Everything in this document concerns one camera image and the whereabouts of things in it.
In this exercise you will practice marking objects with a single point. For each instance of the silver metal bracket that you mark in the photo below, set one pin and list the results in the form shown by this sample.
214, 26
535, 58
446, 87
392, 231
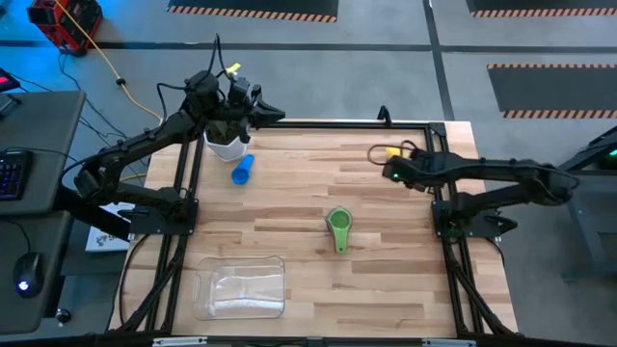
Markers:
179, 341
448, 342

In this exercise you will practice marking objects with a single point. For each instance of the black aluminium table frame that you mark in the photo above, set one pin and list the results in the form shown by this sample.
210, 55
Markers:
337, 125

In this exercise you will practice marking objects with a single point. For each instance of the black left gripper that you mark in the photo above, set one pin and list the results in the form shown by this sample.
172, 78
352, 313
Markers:
226, 108

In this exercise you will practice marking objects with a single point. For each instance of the yellow tag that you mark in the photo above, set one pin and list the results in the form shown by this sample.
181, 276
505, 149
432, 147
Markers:
233, 68

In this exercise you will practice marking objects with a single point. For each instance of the black metal stand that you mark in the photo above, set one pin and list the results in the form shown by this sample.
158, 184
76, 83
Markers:
588, 231

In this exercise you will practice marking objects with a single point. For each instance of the black hazard-striped floor mat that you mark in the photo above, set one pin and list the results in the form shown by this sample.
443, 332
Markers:
554, 89
250, 7
544, 6

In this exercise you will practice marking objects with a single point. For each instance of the black device with red light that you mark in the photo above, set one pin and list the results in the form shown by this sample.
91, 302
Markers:
7, 79

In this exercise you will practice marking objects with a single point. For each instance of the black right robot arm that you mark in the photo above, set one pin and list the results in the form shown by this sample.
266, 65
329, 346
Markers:
491, 171

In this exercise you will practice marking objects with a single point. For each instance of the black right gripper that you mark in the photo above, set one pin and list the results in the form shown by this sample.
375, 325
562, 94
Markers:
421, 171

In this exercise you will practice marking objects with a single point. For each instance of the black desk caster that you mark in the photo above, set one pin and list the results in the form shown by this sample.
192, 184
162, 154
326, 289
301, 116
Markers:
62, 316

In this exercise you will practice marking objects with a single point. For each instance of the dark grey desk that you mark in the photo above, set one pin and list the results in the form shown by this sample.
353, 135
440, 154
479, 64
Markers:
38, 125

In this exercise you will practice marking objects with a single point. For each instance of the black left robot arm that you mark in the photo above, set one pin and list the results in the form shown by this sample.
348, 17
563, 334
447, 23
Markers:
144, 142

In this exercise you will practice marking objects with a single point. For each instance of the red and black equipment case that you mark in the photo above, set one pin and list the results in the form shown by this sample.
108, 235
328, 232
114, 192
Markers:
67, 21

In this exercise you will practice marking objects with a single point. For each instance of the green measuring cup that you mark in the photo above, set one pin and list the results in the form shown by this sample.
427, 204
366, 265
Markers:
339, 222

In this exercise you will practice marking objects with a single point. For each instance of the clear plastic basket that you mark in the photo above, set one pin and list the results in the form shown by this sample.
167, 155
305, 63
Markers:
238, 289

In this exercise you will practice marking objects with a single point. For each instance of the black keyboard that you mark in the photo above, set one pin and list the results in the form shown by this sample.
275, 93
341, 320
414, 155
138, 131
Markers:
14, 174

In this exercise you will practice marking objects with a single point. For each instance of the yellow measuring cup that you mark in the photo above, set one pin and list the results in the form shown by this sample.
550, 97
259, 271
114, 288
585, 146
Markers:
393, 152

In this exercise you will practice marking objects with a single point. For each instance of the blue measuring cup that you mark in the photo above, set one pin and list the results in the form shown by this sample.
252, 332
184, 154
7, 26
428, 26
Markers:
241, 172

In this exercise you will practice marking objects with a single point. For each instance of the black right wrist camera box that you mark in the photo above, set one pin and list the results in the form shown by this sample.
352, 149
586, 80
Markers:
396, 173

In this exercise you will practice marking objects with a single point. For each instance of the white printed box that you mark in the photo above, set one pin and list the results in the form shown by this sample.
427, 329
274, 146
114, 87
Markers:
103, 238

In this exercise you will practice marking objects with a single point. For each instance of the green plant in white pot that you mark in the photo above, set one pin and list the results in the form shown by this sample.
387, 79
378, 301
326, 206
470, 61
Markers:
226, 147

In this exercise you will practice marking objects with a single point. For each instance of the black camera bracket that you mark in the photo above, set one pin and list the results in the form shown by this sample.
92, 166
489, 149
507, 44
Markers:
384, 116

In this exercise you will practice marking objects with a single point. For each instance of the black computer mouse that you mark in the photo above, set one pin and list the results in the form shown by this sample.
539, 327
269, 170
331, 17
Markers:
28, 274

